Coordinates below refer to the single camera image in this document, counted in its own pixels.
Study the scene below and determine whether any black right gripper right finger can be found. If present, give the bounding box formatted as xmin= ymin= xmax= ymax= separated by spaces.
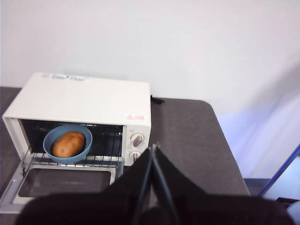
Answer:
xmin=153 ymin=145 xmax=296 ymax=225

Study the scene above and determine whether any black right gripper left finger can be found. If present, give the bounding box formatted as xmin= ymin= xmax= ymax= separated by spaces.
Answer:
xmin=14 ymin=148 xmax=153 ymax=225

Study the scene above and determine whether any glass oven door with handle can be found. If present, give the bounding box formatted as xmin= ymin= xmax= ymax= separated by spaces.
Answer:
xmin=0 ymin=161 xmax=125 ymax=214

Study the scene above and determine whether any brown potato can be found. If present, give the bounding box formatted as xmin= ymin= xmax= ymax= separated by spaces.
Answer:
xmin=52 ymin=131 xmax=86 ymax=158

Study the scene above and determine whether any blue ribbed bowl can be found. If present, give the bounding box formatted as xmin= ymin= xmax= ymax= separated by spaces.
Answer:
xmin=43 ymin=124 xmax=93 ymax=164

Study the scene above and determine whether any metal oven rack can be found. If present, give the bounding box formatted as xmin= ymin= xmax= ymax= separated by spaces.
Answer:
xmin=22 ymin=150 xmax=124 ymax=169

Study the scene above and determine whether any cream oven knob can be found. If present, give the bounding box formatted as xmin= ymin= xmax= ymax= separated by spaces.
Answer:
xmin=129 ymin=151 xmax=142 ymax=164
xmin=130 ymin=133 xmax=145 ymax=148

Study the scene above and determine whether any cream toaster oven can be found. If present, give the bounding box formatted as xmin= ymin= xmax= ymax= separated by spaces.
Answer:
xmin=1 ymin=72 xmax=152 ymax=169

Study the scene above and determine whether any blue frame bar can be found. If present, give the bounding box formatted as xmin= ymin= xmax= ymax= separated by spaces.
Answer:
xmin=259 ymin=142 xmax=300 ymax=197

